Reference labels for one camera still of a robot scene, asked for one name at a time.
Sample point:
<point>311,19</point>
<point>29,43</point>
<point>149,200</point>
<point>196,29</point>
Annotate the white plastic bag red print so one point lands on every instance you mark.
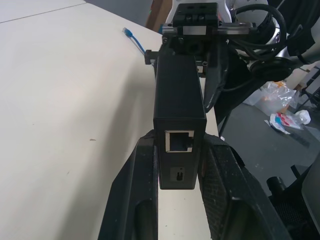
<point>287,120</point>

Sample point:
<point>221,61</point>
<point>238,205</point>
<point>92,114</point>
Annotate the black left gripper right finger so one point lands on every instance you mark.
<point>232,185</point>

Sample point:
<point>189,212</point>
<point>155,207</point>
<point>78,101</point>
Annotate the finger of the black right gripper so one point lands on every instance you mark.
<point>216,75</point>
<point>150,58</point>

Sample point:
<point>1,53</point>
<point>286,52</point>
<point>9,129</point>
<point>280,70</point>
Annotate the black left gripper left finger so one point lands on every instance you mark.
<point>132,190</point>

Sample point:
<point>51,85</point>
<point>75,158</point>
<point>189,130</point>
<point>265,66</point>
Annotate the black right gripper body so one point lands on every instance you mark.
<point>193,37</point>

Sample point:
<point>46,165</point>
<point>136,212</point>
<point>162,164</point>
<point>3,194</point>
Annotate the brown cardboard box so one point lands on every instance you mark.
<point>156,13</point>

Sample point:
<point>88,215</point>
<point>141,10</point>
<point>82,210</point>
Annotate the small black adapter box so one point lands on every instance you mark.
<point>178,100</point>

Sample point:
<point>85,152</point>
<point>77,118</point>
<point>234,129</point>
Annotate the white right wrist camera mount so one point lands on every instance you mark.
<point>173,12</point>

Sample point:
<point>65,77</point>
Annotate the clear plastic bag orange contents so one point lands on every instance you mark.
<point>280,96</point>

